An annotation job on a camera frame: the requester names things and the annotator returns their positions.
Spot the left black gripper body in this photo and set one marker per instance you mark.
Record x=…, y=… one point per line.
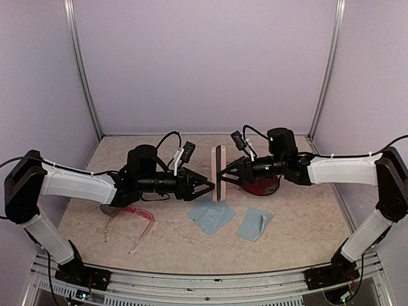
x=182, y=192

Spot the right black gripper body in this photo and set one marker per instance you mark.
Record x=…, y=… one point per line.
x=250, y=175

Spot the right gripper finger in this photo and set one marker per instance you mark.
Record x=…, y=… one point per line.
x=237, y=166
x=231, y=178

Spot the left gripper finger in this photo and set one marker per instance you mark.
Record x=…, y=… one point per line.
x=195, y=192
x=197, y=179

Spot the pink glasses case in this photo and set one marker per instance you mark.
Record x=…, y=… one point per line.
x=218, y=164

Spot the large blue cleaning cloth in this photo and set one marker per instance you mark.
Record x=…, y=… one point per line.
x=210, y=216

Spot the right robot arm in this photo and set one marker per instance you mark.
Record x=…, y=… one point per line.
x=356, y=177

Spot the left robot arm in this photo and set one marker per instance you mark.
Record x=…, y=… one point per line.
x=34, y=176

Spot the red lens sunglasses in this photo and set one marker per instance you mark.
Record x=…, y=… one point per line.
x=131, y=223

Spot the clear pink glasses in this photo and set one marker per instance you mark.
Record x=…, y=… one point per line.
x=232, y=188

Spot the red floral plate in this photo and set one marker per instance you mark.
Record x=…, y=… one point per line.
x=263, y=186

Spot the small blue cleaning cloth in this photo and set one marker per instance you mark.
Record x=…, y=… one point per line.
x=254, y=223

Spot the grey glasses case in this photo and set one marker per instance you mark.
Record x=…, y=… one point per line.
x=109, y=211

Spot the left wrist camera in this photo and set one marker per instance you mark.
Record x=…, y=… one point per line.
x=182, y=156

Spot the front aluminium rail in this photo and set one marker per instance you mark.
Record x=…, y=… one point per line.
x=129, y=287

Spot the right aluminium frame post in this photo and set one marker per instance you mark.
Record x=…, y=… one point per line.
x=329, y=68

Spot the aluminium frame post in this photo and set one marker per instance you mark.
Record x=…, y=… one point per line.
x=69, y=9
x=329, y=68

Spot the left aluminium frame post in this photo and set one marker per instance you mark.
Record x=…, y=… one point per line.
x=69, y=9

